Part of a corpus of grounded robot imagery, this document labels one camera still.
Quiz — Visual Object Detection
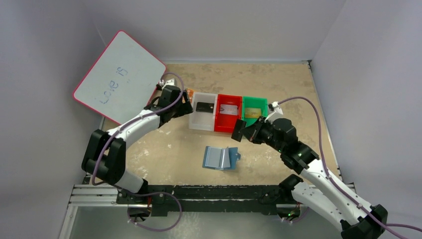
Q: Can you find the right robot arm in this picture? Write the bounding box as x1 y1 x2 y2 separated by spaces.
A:
232 117 388 239

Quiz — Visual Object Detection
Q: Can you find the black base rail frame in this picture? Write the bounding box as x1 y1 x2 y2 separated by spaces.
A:
67 184 360 219

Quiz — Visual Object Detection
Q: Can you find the grey card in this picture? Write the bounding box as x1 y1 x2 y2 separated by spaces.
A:
231 119 246 142

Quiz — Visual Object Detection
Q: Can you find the pink-framed whiteboard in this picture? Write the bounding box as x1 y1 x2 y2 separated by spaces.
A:
73 31 166 124

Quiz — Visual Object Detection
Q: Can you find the orange spiral notebook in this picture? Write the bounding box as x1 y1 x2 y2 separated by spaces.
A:
186 89 195 101

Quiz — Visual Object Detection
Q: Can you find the white plastic bin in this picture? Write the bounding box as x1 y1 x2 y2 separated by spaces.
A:
189 92 217 131

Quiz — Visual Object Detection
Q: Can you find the blue card holder wallet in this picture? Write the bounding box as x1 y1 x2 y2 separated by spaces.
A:
203 146 241 171

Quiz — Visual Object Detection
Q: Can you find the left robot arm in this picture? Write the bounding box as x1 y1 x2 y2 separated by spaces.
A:
81 85 193 204

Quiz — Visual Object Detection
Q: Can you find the gold card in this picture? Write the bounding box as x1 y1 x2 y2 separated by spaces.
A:
244 108 262 119

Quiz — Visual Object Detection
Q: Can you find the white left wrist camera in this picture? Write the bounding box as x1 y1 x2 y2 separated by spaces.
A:
159 78 177 87

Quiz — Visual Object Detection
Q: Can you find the white patterned card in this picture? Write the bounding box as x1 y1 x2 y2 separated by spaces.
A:
219 104 238 116

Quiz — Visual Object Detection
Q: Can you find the black card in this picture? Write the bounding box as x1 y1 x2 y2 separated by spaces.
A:
196 102 214 114

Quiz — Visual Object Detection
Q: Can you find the red plastic bin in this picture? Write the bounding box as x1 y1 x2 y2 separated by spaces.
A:
214 94 243 133

